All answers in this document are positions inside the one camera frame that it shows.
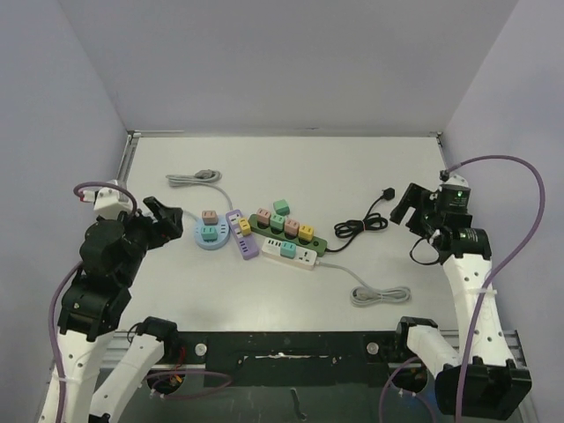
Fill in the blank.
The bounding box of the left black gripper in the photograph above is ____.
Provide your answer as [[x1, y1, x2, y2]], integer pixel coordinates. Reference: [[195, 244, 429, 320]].
[[114, 195, 182, 283]]

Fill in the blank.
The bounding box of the teal plug adapter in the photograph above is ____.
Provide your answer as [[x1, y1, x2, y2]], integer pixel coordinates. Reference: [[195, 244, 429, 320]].
[[279, 241, 297, 260], [200, 225, 219, 242]]

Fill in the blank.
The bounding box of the yellow plug adapter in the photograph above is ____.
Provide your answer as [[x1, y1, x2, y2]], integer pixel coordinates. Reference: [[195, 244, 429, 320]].
[[298, 225, 314, 242], [238, 218, 252, 236]]

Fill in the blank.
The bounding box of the green plug adapter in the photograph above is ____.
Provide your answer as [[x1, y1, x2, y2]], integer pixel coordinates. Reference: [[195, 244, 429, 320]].
[[270, 213, 286, 231], [273, 199, 290, 216]]

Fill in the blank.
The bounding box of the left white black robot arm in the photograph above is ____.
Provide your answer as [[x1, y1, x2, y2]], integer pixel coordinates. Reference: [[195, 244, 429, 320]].
[[39, 197, 183, 422]]

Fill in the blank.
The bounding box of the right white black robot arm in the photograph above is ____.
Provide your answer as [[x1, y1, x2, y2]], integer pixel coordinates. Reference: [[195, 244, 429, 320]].
[[390, 178, 532, 420]]

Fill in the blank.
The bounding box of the round blue power strip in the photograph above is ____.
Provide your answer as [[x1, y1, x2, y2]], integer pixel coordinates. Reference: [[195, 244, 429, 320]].
[[193, 216, 230, 251]]

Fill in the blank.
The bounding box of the purple power strip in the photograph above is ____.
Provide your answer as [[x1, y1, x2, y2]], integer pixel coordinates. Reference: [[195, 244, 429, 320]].
[[226, 209, 260, 260]]

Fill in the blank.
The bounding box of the green power strip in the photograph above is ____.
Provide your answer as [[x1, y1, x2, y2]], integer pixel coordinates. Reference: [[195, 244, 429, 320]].
[[248, 214, 328, 256]]

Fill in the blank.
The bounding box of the white power strip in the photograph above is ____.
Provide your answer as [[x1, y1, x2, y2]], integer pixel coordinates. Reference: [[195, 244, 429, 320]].
[[261, 238, 318, 271]]

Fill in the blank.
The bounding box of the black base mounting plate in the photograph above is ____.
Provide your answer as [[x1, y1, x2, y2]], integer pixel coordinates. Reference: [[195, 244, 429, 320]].
[[157, 330, 413, 387]]

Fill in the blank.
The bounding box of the black power cord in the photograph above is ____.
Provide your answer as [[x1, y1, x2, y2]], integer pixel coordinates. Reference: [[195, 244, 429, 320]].
[[325, 187, 397, 253]]

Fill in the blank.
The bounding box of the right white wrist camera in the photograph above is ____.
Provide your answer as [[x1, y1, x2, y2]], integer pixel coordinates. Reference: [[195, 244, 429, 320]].
[[440, 169, 470, 190]]

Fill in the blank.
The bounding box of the grey cord of purple strip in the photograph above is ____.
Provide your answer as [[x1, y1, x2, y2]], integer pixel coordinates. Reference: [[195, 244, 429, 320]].
[[166, 168, 235, 212]]

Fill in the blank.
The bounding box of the aluminium rail frame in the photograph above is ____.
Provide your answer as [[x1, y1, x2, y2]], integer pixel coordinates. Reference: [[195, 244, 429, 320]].
[[50, 130, 528, 369]]

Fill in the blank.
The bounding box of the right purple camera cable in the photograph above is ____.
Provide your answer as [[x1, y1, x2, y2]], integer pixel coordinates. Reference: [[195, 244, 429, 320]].
[[378, 154, 546, 423]]

